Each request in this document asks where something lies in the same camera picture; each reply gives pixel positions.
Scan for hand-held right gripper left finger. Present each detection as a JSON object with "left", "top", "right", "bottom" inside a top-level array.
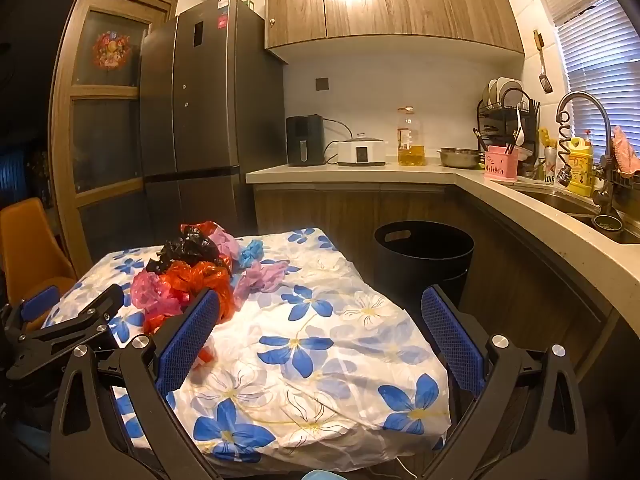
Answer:
[{"left": 50, "top": 287, "right": 223, "bottom": 480}]

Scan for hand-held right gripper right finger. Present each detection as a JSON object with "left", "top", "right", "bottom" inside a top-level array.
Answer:
[{"left": 420, "top": 284, "right": 588, "bottom": 480}]

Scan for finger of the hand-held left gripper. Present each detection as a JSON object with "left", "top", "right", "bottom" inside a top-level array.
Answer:
[
  {"left": 5, "top": 283, "right": 126, "bottom": 382},
  {"left": 0, "top": 284, "right": 62, "bottom": 334}
]

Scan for bright pink plastic bag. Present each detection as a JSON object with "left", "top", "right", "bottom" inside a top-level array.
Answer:
[{"left": 131, "top": 269, "right": 183, "bottom": 317}]

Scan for red plastic bag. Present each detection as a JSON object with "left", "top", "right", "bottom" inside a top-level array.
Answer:
[{"left": 142, "top": 220, "right": 236, "bottom": 336}]

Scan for black round trash bin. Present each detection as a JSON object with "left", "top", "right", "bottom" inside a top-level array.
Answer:
[{"left": 373, "top": 220, "right": 475, "bottom": 313}]

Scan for black plastic bag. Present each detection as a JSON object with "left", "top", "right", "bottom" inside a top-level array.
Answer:
[{"left": 146, "top": 225, "right": 221, "bottom": 276}]

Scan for lilac plastic bag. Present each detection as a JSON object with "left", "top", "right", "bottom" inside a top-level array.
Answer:
[{"left": 232, "top": 260, "right": 291, "bottom": 301}]

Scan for pale pink plastic bag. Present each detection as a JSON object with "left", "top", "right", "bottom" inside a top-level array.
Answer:
[{"left": 207, "top": 227, "right": 242, "bottom": 261}]

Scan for blue plastic bag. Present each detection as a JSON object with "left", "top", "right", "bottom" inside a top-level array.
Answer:
[{"left": 238, "top": 240, "right": 265, "bottom": 268}]

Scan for orange chair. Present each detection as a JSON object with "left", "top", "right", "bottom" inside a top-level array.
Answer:
[{"left": 0, "top": 197, "right": 76, "bottom": 306}]

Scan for blue floral cloth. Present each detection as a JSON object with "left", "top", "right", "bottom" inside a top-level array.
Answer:
[{"left": 42, "top": 227, "right": 448, "bottom": 466}]

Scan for wooden glass panel door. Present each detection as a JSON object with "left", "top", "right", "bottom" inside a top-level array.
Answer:
[{"left": 47, "top": 0, "right": 178, "bottom": 281}]

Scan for steel kitchen sink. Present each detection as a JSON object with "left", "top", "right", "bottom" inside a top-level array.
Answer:
[{"left": 510, "top": 185, "right": 640, "bottom": 246}]

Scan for wooden base cabinet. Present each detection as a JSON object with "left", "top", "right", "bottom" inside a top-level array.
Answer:
[{"left": 252, "top": 182, "right": 621, "bottom": 361}]

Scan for pink utensil holder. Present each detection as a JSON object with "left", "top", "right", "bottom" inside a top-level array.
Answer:
[{"left": 483, "top": 145, "right": 521, "bottom": 181}]

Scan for stainless steel bowl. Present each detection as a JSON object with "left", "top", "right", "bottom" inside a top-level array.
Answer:
[{"left": 438, "top": 147, "right": 483, "bottom": 169}]

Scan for cooking oil bottle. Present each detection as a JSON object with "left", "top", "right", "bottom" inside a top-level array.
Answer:
[{"left": 397, "top": 106, "right": 426, "bottom": 167}]

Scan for silver beer can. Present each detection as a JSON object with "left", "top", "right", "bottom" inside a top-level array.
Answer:
[{"left": 542, "top": 146, "right": 558, "bottom": 185}]

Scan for white electric cooker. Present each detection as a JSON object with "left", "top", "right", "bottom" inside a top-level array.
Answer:
[{"left": 336, "top": 132, "right": 388, "bottom": 167}]

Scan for yellow detergent bottle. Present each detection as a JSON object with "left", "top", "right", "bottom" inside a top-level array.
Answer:
[{"left": 567, "top": 130, "right": 595, "bottom": 197}]

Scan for dark grey refrigerator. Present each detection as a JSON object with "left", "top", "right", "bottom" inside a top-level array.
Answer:
[{"left": 137, "top": 0, "right": 286, "bottom": 241}]

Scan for black air fryer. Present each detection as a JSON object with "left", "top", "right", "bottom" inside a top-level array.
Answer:
[{"left": 286, "top": 114, "right": 327, "bottom": 167}]

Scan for pink cloth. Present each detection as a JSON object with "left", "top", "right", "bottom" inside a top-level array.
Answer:
[{"left": 612, "top": 126, "right": 640, "bottom": 173}]

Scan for red round door decoration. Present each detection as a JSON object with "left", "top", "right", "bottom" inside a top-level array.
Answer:
[{"left": 91, "top": 30, "right": 132, "bottom": 70}]

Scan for metal slotted spatula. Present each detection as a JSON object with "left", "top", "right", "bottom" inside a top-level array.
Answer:
[{"left": 533, "top": 30, "right": 554, "bottom": 94}]

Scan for steel kitchen faucet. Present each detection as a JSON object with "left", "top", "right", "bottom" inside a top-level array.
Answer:
[{"left": 556, "top": 91, "right": 623, "bottom": 216}]

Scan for white window blinds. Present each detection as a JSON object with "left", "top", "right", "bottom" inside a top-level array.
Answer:
[{"left": 552, "top": 0, "right": 640, "bottom": 161}]

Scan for black coiled sprayer hose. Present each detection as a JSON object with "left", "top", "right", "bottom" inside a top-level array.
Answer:
[{"left": 556, "top": 110, "right": 576, "bottom": 188}]

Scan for black wire dish rack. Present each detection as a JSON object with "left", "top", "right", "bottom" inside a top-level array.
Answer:
[{"left": 475, "top": 87, "right": 541, "bottom": 178}]

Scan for wire sink caddy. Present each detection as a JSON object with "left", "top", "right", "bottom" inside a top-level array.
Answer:
[{"left": 600, "top": 157, "right": 640, "bottom": 196}]

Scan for wooden wall cabinet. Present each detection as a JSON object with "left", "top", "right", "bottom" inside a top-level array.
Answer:
[{"left": 265, "top": 0, "right": 525, "bottom": 55}]

